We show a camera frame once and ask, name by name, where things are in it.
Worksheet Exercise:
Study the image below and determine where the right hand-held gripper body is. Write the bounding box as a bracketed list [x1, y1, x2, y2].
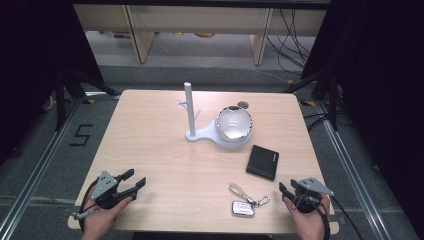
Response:
[294, 177, 335, 214]

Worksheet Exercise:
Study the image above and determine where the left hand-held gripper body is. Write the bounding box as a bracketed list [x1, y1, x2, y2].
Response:
[90, 170, 138, 210]

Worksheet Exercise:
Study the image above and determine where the black wallet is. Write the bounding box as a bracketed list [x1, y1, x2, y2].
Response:
[245, 144, 280, 182]

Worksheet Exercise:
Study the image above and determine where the silver car key with keyring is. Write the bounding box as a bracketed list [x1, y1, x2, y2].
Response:
[228, 182, 271, 218]

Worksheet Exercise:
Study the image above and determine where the white bowl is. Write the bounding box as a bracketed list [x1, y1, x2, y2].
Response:
[215, 105, 254, 143]

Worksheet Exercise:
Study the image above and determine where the white key stand with post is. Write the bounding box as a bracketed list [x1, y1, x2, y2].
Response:
[177, 81, 253, 150]

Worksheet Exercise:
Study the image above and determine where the person's left hand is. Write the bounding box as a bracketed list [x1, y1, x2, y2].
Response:
[81, 196, 135, 240]

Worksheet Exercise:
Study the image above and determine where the person's right hand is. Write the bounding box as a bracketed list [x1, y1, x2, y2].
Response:
[282, 194, 332, 240]

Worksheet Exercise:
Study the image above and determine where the black metal stand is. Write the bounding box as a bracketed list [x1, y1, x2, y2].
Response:
[283, 66, 342, 132]
[54, 68, 121, 132]

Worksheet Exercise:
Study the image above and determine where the light wooden shelf unit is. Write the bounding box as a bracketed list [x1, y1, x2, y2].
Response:
[73, 3, 328, 66]

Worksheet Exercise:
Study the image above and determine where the left hand-held gripper cable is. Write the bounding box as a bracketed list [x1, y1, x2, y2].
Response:
[71, 178, 101, 234]

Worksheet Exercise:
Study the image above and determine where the hand-held gripper cable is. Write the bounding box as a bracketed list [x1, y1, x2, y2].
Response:
[71, 178, 101, 234]
[291, 194, 365, 240]

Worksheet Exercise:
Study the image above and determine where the right hand-held gripper cable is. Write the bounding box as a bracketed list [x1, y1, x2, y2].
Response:
[291, 194, 365, 240]

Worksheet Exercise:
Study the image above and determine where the metal floor rail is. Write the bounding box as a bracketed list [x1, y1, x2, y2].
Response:
[314, 101, 398, 240]
[0, 98, 83, 240]

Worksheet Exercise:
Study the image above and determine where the bundle of black cables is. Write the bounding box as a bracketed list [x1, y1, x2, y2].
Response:
[265, 8, 316, 75]

